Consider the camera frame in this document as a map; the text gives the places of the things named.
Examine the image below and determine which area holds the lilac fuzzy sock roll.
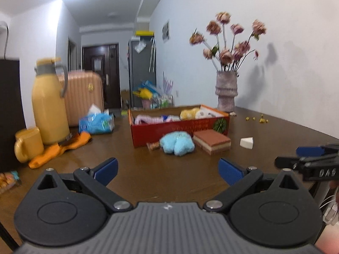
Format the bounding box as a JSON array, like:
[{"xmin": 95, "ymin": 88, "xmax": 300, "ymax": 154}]
[{"xmin": 135, "ymin": 115, "xmax": 181, "ymax": 125}]

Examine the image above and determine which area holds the brown layered sponge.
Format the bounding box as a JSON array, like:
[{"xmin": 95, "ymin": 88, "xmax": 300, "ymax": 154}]
[{"xmin": 193, "ymin": 130, "xmax": 232, "ymax": 155}]

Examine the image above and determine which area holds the dried pink flower bouquet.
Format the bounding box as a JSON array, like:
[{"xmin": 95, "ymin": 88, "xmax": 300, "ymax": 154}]
[{"xmin": 189, "ymin": 11, "xmax": 267, "ymax": 73}]

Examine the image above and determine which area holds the grey refrigerator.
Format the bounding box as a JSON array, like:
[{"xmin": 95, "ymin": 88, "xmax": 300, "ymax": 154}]
[{"xmin": 128, "ymin": 36, "xmax": 156, "ymax": 108}]

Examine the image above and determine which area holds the yellow white plush toy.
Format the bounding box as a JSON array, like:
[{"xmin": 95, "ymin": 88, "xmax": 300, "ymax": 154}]
[{"xmin": 179, "ymin": 107, "xmax": 215, "ymax": 120}]

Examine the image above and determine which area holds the small wrapped candy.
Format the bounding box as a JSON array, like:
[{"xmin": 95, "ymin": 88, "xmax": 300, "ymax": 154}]
[{"xmin": 147, "ymin": 142, "xmax": 160, "ymax": 151}]

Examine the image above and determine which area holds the yellow thermos jug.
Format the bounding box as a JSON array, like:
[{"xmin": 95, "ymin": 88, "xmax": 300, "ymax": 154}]
[{"xmin": 32, "ymin": 57, "xmax": 70, "ymax": 145}]

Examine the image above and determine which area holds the person's right hand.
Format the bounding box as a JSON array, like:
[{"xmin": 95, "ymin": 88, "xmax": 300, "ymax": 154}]
[{"xmin": 315, "ymin": 181, "xmax": 339, "ymax": 253}]

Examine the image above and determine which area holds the grey ribbed vase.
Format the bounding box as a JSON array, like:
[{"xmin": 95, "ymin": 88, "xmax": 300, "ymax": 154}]
[{"xmin": 215, "ymin": 71, "xmax": 238, "ymax": 113}]

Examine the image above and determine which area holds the snack packet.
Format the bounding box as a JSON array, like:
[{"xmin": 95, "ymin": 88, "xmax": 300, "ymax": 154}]
[{"xmin": 0, "ymin": 171, "xmax": 20, "ymax": 194}]

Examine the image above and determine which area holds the dark entrance door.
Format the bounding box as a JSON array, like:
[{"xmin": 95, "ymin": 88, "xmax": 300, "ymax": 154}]
[{"xmin": 82, "ymin": 44, "xmax": 121, "ymax": 109}]

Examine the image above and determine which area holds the red cardboard box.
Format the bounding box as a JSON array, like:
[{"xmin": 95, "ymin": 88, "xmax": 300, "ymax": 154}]
[{"xmin": 128, "ymin": 104, "xmax": 230, "ymax": 147}]

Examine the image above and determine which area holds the yellow ceramic mug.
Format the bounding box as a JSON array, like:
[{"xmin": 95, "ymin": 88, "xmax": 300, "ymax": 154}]
[{"xmin": 14, "ymin": 127, "xmax": 44, "ymax": 163}]

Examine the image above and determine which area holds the light blue plush toy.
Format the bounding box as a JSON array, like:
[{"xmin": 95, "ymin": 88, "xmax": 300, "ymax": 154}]
[{"xmin": 160, "ymin": 131, "xmax": 195, "ymax": 157}]

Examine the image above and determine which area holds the orange silicone mat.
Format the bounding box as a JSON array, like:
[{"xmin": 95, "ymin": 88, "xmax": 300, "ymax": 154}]
[{"xmin": 28, "ymin": 131, "xmax": 92, "ymax": 169}]

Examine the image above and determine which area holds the pink hard-shell suitcase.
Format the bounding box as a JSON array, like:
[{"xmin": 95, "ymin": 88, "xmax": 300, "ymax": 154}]
[{"xmin": 64, "ymin": 70, "xmax": 104, "ymax": 127}]

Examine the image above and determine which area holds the wire rack with clutter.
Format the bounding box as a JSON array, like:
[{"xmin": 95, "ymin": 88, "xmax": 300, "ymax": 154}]
[{"xmin": 132, "ymin": 75, "xmax": 174, "ymax": 109}]

